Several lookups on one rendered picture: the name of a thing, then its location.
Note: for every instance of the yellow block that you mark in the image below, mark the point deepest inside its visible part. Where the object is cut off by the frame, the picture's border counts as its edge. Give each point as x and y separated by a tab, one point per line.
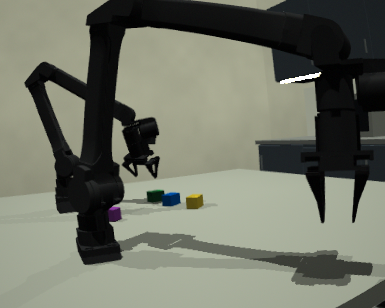
194	201

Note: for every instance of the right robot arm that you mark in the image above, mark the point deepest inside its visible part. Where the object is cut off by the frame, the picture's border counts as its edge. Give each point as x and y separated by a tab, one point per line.
92	187

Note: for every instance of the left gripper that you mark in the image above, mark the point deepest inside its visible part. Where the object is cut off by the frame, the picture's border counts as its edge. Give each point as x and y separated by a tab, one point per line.
138	157

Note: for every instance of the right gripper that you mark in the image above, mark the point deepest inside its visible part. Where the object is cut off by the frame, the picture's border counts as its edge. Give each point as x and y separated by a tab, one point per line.
337	136

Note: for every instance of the blue block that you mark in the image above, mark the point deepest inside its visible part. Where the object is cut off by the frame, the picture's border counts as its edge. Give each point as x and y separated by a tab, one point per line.
171	199

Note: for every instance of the green block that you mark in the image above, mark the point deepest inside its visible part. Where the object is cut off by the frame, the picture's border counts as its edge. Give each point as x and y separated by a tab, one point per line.
155	196

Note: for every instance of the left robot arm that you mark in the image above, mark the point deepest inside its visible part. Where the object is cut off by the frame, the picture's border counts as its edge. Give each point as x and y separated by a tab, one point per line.
147	132

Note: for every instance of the purple cube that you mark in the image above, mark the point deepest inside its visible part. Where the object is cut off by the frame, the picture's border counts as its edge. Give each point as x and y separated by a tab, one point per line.
114	214

